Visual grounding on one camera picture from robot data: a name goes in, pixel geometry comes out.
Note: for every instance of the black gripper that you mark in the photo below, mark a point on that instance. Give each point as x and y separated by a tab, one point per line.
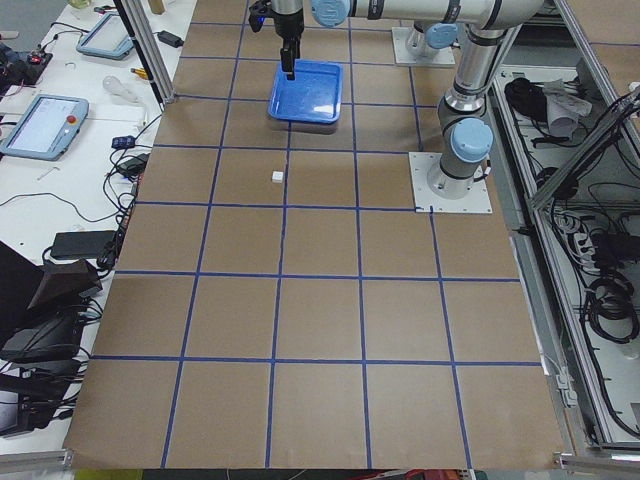
286	30

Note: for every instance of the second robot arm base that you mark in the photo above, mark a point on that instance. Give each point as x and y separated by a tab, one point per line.
426	38

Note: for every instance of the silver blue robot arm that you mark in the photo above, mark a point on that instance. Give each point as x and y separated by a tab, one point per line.
490	27

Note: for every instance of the blue plastic tray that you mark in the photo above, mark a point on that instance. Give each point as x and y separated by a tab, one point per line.
314	96

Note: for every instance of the black power adapter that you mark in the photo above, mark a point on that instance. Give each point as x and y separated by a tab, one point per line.
170	39

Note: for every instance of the gold cylindrical tool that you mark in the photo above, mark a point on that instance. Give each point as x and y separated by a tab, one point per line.
140	72

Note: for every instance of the far blue teach pendant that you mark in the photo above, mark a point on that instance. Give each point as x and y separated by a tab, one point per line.
108	39

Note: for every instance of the blue teach pendant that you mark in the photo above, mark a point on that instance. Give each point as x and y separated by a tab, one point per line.
108	39
47	128

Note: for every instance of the small blue device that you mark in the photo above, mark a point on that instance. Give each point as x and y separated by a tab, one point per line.
123	142

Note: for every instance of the near blue teach pendant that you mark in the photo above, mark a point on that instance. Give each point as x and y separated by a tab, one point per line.
47	128

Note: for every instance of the black electronics board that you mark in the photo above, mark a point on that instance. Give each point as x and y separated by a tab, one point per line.
22	68

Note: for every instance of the black flat power brick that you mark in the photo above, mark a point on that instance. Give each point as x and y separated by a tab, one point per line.
81	244

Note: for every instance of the white power strip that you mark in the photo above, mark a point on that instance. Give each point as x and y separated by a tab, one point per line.
581	248

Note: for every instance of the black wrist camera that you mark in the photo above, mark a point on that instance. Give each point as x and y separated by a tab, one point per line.
258	13

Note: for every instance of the aluminium frame post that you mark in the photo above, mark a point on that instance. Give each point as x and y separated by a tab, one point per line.
139	30

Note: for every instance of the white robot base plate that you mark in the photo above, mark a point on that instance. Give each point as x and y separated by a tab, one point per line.
435	192

